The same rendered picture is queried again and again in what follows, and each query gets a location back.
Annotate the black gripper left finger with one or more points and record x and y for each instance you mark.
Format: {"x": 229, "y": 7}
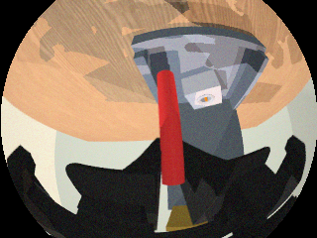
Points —
{"x": 138, "y": 183}

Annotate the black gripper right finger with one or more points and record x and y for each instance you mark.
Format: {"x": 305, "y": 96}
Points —
{"x": 207, "y": 177}

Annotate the red peg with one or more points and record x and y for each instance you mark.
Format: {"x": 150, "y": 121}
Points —
{"x": 169, "y": 130}

